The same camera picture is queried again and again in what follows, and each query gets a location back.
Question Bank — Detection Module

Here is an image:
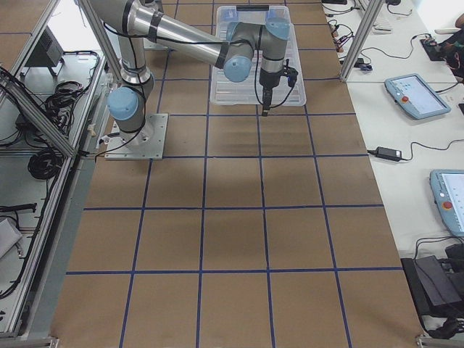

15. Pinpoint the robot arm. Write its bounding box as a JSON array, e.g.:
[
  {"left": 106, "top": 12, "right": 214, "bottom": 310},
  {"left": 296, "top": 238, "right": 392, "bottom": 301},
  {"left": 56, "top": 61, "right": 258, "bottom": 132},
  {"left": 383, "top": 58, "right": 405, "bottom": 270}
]
[{"left": 90, "top": 1, "right": 298, "bottom": 159}]

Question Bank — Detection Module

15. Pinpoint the black power adapter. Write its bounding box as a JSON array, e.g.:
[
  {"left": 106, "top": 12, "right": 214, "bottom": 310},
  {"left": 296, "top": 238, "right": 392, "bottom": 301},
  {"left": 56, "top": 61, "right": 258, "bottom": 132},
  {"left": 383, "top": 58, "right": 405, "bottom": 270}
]
[{"left": 368, "top": 146, "right": 402, "bottom": 162}]

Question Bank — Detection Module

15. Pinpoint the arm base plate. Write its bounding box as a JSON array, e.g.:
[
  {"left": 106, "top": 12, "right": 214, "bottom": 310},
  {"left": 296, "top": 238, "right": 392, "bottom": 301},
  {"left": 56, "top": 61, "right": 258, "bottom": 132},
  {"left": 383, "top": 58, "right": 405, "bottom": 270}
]
[
  {"left": 104, "top": 113, "right": 168, "bottom": 160},
  {"left": 144, "top": 38, "right": 169, "bottom": 51}
]

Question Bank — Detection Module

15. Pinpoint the aluminium frame post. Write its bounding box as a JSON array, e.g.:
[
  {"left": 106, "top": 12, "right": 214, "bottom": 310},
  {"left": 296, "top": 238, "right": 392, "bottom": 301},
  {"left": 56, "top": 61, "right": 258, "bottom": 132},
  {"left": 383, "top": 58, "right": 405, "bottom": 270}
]
[{"left": 340, "top": 0, "right": 383, "bottom": 82}]

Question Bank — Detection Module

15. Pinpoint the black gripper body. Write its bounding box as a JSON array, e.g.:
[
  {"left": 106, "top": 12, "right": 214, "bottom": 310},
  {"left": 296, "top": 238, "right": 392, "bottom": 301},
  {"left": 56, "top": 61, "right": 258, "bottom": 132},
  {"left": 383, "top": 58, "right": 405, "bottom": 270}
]
[{"left": 260, "top": 59, "right": 299, "bottom": 93}]

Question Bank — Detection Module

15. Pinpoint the black box handle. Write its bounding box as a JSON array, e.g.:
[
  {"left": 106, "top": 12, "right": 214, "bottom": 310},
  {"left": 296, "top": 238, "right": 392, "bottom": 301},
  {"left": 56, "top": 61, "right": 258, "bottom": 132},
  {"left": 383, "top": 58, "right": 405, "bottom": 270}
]
[{"left": 236, "top": 4, "right": 269, "bottom": 12}]

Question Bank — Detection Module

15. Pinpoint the clear plastic box lid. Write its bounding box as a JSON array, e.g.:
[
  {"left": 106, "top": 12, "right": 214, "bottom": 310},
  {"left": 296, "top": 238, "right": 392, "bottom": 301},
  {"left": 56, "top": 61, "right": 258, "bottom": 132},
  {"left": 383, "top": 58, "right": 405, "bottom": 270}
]
[{"left": 210, "top": 5, "right": 307, "bottom": 107}]

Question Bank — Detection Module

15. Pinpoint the teach pendant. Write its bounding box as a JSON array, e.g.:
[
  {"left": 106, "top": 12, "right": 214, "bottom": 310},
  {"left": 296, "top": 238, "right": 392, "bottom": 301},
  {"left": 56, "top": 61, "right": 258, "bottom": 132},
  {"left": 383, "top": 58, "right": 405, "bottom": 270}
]
[
  {"left": 384, "top": 73, "right": 451, "bottom": 120},
  {"left": 429, "top": 170, "right": 463, "bottom": 237}
]

